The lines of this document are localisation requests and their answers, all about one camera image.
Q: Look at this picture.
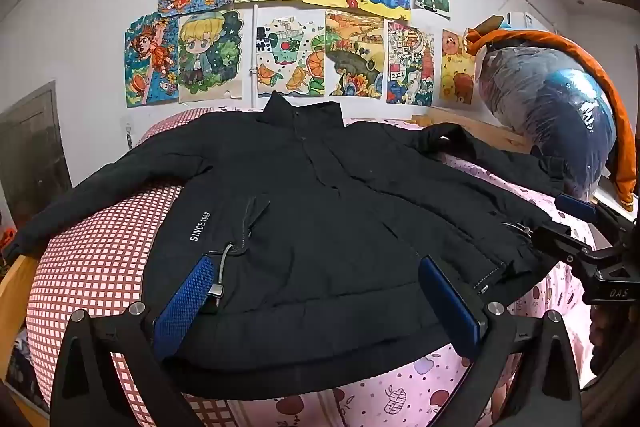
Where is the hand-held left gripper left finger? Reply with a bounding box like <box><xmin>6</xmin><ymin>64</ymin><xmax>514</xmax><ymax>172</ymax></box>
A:
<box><xmin>49</xmin><ymin>254</ymin><xmax>223</xmax><ymax>427</ymax></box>

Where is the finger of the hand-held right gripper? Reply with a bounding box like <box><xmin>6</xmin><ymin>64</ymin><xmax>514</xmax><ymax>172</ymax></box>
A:
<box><xmin>554</xmin><ymin>193</ymin><xmax>637</xmax><ymax>241</ymax></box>
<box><xmin>531</xmin><ymin>220</ymin><xmax>597</xmax><ymax>265</ymax></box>

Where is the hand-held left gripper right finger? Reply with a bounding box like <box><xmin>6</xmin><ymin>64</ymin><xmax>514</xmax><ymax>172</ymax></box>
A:
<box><xmin>419</xmin><ymin>256</ymin><xmax>584</xmax><ymax>427</ymax></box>

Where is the black padded jacket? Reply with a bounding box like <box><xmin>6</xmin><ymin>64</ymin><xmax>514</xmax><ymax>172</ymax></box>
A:
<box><xmin>4</xmin><ymin>91</ymin><xmax>568</xmax><ymax>403</ymax></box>

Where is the pink fruit print bed sheet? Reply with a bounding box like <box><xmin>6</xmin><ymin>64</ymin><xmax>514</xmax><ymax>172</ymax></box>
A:
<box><xmin>190</xmin><ymin>104</ymin><xmax>601</xmax><ymax>427</ymax></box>

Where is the red checkered quilt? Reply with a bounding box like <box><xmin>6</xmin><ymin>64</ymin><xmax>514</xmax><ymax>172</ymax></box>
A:
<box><xmin>27</xmin><ymin>104</ymin><xmax>231</xmax><ymax>427</ymax></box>

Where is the orange cloth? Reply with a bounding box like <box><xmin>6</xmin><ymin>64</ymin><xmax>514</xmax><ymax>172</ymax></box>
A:
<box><xmin>465</xmin><ymin>14</ymin><xmax>639</xmax><ymax>211</ymax></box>

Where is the yellow bears drawing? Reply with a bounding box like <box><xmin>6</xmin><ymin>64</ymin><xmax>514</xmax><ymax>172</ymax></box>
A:
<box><xmin>439</xmin><ymin>29</ymin><xmax>477</xmax><ymax>106</ymax></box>

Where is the dark wooden door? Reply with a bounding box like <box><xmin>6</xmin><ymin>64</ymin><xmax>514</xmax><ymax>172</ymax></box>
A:
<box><xmin>0</xmin><ymin>81</ymin><xmax>74</xmax><ymax>229</ymax></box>

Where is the red tower collage drawing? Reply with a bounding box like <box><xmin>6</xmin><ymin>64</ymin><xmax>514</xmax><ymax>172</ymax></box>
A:
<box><xmin>385</xmin><ymin>20</ymin><xmax>436</xmax><ymax>107</ymax></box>

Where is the orange dress girl blue drawing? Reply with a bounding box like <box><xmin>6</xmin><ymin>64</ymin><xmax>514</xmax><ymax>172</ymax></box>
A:
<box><xmin>123</xmin><ymin>13</ymin><xmax>181</xmax><ymax>108</ymax></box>

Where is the blond child cap drawing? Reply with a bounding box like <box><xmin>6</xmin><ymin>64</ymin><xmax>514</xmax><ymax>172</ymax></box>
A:
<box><xmin>177</xmin><ymin>9</ymin><xmax>246</xmax><ymax>104</ymax></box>

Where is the orange landscape drawing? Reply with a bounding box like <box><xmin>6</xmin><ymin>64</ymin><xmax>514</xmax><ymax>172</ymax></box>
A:
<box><xmin>324</xmin><ymin>9</ymin><xmax>387</xmax><ymax>98</ymax></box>

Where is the oranges and boat drawing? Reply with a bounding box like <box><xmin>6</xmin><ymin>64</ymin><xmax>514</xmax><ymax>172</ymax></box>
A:
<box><xmin>255</xmin><ymin>17</ymin><xmax>328</xmax><ymax>98</ymax></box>

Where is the wooden bed frame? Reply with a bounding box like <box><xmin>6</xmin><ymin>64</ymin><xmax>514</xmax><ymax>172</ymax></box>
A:
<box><xmin>0</xmin><ymin>106</ymin><xmax>532</xmax><ymax>388</ymax></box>

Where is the white wall pipe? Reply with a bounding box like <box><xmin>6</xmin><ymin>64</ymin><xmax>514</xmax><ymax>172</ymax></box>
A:
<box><xmin>251</xmin><ymin>3</ymin><xmax>262</xmax><ymax>99</ymax></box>

